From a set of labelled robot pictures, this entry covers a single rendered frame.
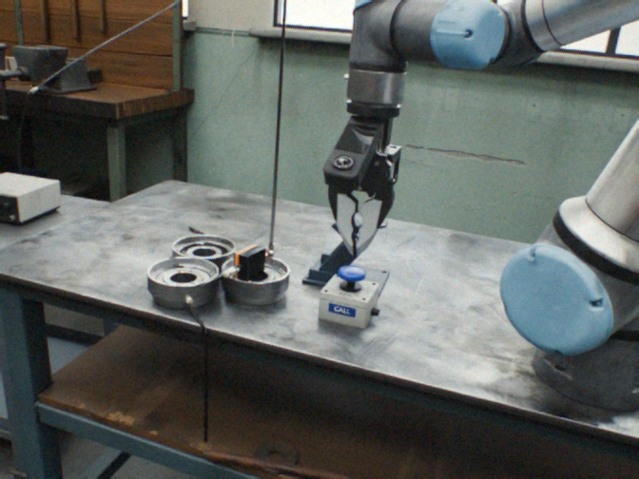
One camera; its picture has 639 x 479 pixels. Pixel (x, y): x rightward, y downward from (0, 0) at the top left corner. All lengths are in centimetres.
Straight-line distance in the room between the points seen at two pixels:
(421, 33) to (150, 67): 213
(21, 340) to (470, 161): 181
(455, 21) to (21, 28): 268
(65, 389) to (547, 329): 85
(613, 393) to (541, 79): 172
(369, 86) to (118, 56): 216
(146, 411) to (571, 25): 87
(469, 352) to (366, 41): 43
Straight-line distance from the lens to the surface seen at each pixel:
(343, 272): 83
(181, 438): 103
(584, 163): 242
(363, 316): 83
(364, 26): 76
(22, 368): 115
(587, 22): 76
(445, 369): 79
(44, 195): 163
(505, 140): 240
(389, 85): 76
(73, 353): 192
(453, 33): 68
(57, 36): 305
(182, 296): 86
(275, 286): 87
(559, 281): 60
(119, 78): 285
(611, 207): 59
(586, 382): 78
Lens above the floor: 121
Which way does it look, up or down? 21 degrees down
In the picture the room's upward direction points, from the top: 4 degrees clockwise
